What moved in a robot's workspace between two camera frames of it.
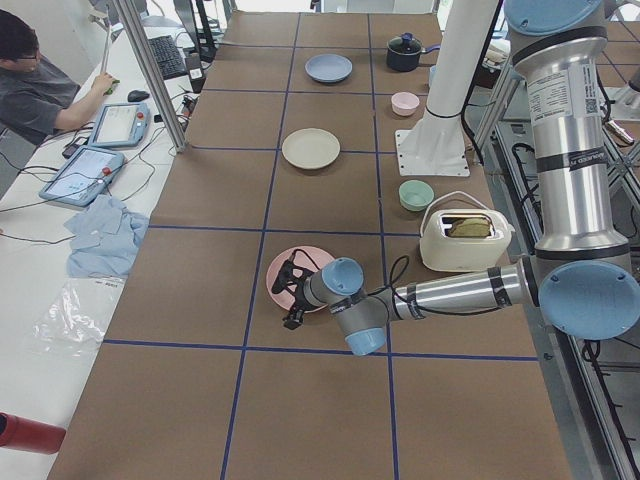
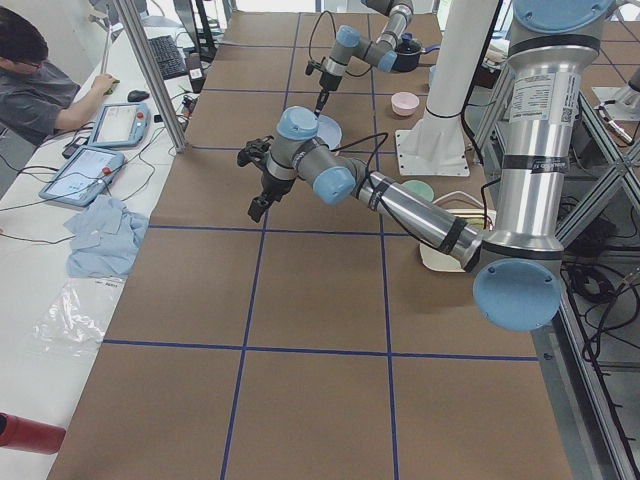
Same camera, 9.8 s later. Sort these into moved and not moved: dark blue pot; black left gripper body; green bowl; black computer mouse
Moved: black left gripper body
Not moved: black computer mouse; dark blue pot; green bowl
